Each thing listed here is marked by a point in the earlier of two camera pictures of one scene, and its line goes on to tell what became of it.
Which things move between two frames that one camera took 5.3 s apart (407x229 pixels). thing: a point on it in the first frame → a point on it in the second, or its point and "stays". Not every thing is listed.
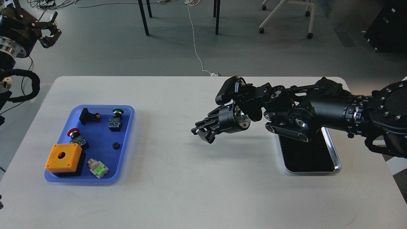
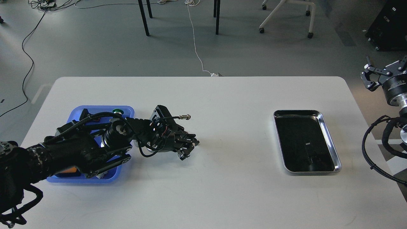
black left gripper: (20, 31) → (171, 137)
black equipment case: (388, 33) stays
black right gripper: (231, 119) → (395, 89)
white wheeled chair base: (310, 35) stays
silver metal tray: (318, 155) stays
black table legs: (216, 7) stays
